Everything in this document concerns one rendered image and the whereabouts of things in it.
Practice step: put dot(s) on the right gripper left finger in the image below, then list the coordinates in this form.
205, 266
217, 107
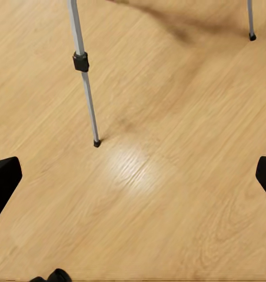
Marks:
10, 176

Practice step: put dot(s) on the camera tripod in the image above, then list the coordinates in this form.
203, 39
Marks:
80, 57

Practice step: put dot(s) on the digital camera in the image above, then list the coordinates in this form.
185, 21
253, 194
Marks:
57, 276

